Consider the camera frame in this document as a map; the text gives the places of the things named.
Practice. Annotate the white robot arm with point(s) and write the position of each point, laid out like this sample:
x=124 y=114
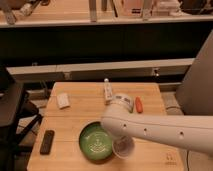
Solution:
x=187 y=132

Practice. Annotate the green ceramic bowl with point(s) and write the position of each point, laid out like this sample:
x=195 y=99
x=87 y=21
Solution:
x=95 y=143

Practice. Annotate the white bottle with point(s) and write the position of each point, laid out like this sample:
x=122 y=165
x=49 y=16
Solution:
x=108 y=93

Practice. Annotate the orange carrot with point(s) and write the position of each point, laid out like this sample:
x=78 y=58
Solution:
x=138 y=104

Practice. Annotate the white sponge block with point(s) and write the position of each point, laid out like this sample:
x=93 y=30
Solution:
x=63 y=100

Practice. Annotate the black remote control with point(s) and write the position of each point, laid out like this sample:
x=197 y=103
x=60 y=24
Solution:
x=47 y=142

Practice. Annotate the black side table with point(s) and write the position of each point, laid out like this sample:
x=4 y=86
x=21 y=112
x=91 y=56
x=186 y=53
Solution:
x=17 y=117

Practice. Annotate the grey metal rail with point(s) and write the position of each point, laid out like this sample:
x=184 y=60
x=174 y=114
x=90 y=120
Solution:
x=88 y=71

